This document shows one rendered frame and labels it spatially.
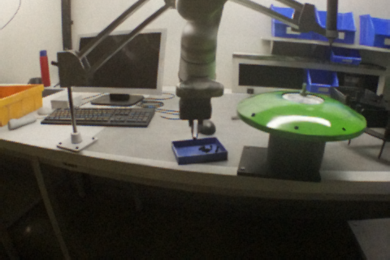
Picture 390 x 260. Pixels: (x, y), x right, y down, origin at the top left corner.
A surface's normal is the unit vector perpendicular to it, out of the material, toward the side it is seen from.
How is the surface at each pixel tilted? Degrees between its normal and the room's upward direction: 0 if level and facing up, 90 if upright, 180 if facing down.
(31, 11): 90
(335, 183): 90
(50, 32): 90
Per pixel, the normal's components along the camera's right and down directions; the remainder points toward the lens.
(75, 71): 0.11, 0.30
